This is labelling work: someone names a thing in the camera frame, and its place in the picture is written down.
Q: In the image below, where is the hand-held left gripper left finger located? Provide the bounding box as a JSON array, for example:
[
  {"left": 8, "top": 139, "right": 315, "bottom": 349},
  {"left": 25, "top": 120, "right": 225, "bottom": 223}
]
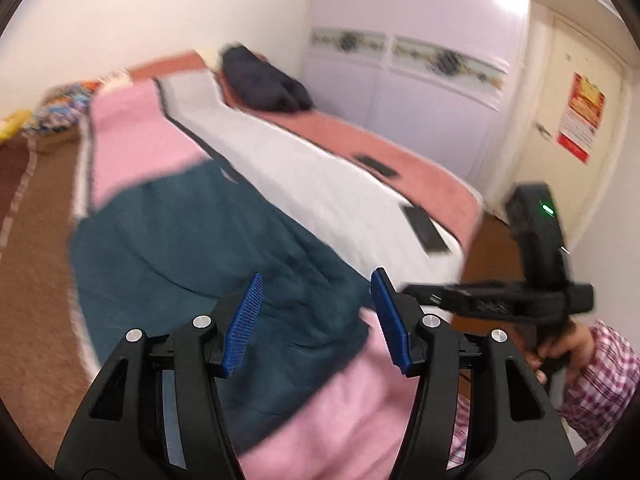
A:
[{"left": 54, "top": 272, "right": 265, "bottom": 480}]

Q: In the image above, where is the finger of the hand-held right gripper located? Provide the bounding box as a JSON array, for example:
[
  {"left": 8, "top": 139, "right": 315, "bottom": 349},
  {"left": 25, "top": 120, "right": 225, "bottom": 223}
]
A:
[{"left": 402, "top": 282, "right": 453, "bottom": 312}]

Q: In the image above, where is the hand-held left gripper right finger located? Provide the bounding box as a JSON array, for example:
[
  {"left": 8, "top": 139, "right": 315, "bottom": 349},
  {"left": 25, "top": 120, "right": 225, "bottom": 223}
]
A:
[{"left": 370, "top": 267, "right": 581, "bottom": 480}]

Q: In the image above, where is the teal quilted jacket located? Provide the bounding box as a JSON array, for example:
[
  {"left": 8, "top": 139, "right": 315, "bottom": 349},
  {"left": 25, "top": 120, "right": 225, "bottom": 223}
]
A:
[{"left": 67, "top": 162, "right": 381, "bottom": 456}]

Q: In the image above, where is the person's right forearm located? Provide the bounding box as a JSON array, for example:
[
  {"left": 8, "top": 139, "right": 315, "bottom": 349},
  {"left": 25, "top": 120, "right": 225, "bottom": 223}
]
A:
[{"left": 557, "top": 322, "right": 640, "bottom": 466}]

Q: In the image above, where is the person's right hand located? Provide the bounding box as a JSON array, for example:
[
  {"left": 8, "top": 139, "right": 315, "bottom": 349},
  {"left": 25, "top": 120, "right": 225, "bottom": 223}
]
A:
[{"left": 527, "top": 321, "right": 598, "bottom": 386}]

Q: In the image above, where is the black phone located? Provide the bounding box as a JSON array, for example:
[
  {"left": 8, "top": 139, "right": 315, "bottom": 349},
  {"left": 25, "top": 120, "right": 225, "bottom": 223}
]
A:
[
  {"left": 355, "top": 154, "right": 401, "bottom": 179},
  {"left": 402, "top": 204, "right": 449, "bottom": 255}
]

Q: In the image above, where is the cream door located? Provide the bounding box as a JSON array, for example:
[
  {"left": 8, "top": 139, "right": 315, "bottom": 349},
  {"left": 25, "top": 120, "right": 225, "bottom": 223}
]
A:
[{"left": 515, "top": 2, "right": 631, "bottom": 241}]

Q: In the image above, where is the lilac wardrobe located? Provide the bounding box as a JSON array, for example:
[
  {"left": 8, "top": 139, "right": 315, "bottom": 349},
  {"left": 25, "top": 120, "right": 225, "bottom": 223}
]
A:
[{"left": 300, "top": 0, "right": 533, "bottom": 211}]

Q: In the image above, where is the salmon pink bedsheet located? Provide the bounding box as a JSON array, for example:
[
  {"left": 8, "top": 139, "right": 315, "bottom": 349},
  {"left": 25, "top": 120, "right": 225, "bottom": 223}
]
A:
[{"left": 125, "top": 50, "right": 486, "bottom": 261}]

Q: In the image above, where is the brown striped blanket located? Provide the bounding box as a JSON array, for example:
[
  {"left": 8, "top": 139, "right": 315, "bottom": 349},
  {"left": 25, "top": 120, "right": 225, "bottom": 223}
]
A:
[{"left": 0, "top": 130, "right": 101, "bottom": 461}]

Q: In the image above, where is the black folded jacket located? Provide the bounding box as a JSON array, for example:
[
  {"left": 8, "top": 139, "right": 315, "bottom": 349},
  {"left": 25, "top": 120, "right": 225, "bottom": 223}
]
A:
[{"left": 220, "top": 44, "right": 316, "bottom": 113}]

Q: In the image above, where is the cartoon printed pillow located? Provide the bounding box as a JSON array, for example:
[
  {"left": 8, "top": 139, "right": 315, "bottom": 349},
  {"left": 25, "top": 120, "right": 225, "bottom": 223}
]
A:
[{"left": 30, "top": 77, "right": 131, "bottom": 136}]

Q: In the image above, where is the yellow pillow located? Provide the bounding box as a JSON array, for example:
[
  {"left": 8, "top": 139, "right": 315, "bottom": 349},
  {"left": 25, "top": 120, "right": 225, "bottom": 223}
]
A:
[{"left": 0, "top": 109, "right": 33, "bottom": 143}]

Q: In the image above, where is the red wall poster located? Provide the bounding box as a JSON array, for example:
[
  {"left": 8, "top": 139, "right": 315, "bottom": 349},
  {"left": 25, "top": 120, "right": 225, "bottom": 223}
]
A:
[{"left": 556, "top": 72, "right": 607, "bottom": 163}]

